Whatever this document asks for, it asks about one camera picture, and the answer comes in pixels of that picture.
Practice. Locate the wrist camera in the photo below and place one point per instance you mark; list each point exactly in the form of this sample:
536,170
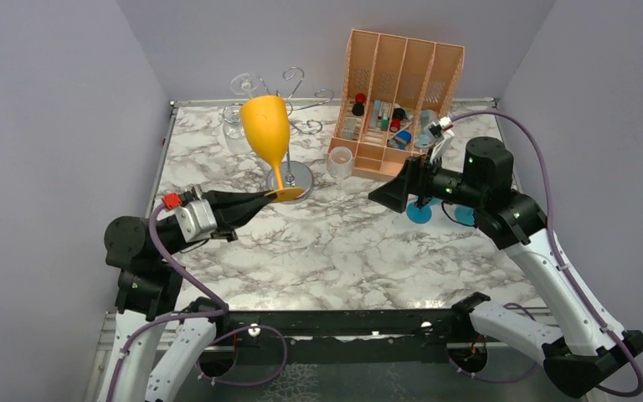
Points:
196,221
441,131

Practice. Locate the tall clear wine glass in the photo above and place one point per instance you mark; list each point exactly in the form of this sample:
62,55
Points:
248,86

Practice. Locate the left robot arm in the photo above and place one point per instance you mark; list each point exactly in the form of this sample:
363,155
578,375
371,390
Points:
165,318

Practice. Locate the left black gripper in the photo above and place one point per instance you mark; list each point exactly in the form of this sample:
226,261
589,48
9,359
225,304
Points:
235,208

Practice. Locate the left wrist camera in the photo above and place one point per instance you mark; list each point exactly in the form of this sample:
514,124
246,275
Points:
196,221

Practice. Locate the ribbed clear glass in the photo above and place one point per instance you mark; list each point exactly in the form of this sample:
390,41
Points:
234,135

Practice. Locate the peach desk organizer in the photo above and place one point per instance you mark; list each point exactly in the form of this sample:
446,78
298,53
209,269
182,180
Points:
393,85

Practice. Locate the black base frame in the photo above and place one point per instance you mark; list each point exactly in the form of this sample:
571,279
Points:
338,336

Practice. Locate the short clear wine glass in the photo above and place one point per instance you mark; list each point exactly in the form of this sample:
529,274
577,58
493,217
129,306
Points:
339,165

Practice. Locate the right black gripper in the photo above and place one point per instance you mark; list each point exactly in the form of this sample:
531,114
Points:
394,193

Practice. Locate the blue plastic goblet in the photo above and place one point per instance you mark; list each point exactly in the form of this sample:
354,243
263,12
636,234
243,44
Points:
465,216
419,214

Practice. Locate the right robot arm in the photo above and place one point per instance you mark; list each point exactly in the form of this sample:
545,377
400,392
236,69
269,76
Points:
586,345

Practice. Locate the chrome wine glass rack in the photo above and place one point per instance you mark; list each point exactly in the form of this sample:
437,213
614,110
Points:
296,173

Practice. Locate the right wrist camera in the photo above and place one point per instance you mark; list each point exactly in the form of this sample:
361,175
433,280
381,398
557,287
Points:
441,131

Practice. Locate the orange plastic goblet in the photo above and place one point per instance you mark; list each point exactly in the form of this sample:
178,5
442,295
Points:
267,130

